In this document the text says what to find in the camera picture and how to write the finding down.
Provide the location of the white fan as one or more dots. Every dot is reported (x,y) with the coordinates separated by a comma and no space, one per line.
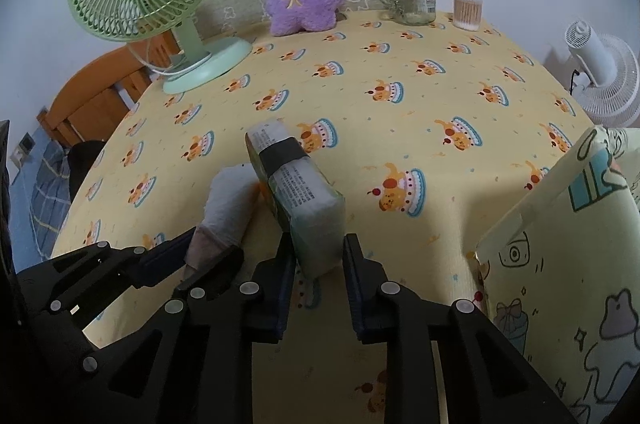
(607,78)

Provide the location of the cotton swab container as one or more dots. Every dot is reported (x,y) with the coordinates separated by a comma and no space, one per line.
(467,11)

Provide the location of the black garment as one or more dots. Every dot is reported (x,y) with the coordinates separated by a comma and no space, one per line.
(85,166)

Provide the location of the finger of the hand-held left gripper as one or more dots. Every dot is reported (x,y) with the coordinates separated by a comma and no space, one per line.
(215,276)
(165,256)

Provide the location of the wooden bed headboard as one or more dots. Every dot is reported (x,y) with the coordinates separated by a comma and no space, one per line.
(90,98)

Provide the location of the yellow cartoon storage box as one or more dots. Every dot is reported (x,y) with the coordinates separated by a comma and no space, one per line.
(565,279)

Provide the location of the white cloth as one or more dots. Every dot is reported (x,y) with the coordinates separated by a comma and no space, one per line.
(227,204)

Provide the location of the green tissue pack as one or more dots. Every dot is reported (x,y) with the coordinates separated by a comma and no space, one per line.
(300,199)

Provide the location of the blue plaid bedding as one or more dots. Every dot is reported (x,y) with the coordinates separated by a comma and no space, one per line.
(42,209)

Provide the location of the wall socket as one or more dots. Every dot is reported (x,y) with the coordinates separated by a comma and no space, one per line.
(23,148)

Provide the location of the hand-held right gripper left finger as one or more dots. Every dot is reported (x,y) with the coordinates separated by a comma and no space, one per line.
(286,294)

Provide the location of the yellow cake print tablecloth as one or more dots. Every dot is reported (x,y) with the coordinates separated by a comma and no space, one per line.
(425,103)

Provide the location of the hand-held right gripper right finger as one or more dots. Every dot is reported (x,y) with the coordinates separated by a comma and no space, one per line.
(352,294)

